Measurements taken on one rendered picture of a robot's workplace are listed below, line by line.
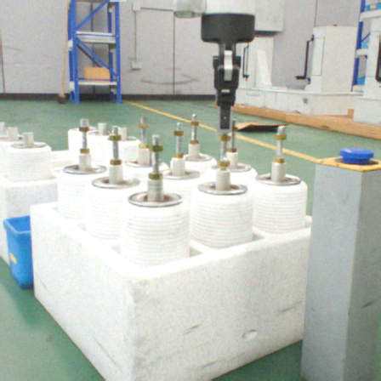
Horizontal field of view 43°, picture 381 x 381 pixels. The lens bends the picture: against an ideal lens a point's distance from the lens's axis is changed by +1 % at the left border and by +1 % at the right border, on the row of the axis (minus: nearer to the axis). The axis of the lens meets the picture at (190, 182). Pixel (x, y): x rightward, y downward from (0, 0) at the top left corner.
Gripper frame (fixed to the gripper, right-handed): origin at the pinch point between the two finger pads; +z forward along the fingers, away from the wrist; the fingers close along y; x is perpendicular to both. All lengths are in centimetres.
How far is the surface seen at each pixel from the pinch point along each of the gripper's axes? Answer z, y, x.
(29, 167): 14, 32, 41
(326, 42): -32, 340, -97
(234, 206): 11.9, -4.5, -1.6
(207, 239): 17.1, -4.2, 2.2
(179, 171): 9.6, 8.3, 6.8
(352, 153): 2.9, -11.0, -15.3
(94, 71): -6, 580, 149
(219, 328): 28.0, -9.8, 0.2
